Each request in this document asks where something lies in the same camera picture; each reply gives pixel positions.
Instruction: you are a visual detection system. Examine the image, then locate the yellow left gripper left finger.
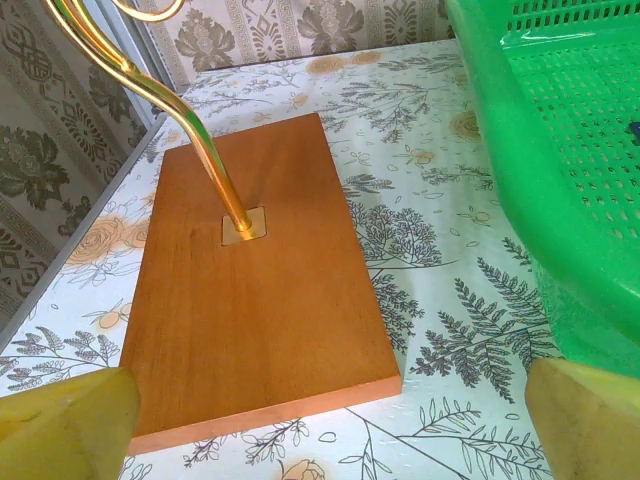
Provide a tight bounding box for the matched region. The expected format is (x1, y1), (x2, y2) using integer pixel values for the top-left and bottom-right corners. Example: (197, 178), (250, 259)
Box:
(0, 366), (142, 480)

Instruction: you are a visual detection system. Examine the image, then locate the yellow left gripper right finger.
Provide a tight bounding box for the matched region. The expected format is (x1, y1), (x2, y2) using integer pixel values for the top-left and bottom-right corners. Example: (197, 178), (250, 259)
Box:
(524, 357), (640, 480)

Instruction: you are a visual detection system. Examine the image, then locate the wooden base board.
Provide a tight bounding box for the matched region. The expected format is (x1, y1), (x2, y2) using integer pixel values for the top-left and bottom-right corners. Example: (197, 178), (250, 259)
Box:
(119, 112), (404, 456)

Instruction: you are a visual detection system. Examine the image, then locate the floral tablecloth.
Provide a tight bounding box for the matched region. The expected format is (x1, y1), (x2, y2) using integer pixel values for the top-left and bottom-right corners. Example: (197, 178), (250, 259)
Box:
(0, 37), (569, 480)

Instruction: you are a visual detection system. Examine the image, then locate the green basket with label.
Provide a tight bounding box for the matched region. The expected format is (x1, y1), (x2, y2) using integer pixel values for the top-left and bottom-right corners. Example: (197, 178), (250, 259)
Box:
(444, 0), (640, 376)

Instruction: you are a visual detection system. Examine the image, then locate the gold wire goblet stand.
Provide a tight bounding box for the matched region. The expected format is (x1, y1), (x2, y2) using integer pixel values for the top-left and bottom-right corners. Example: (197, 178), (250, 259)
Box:
(42, 0), (269, 247)

